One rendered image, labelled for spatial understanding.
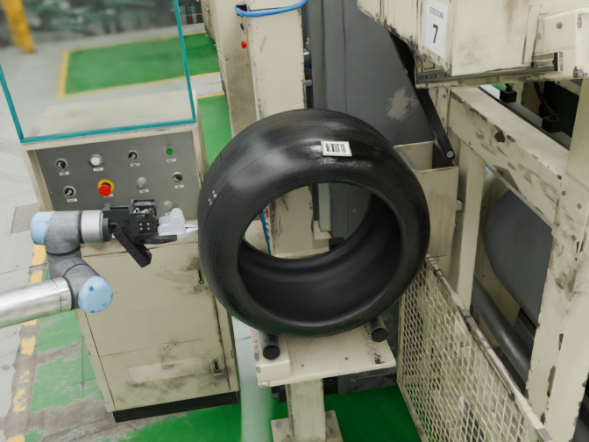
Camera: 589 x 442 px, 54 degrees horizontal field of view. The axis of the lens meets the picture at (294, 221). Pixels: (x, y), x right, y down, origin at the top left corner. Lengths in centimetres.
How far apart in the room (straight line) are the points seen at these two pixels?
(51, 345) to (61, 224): 187
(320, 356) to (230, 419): 103
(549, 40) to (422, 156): 94
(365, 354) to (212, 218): 60
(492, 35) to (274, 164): 51
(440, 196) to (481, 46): 81
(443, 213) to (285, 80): 60
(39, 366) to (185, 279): 116
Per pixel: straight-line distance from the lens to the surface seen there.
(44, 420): 284
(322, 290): 167
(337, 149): 123
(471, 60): 97
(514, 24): 99
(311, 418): 226
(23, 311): 129
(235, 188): 125
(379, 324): 153
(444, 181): 170
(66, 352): 314
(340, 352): 162
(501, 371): 134
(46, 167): 207
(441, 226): 177
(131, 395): 256
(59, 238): 139
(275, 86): 154
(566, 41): 94
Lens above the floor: 192
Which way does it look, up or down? 30 degrees down
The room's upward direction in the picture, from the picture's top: 4 degrees counter-clockwise
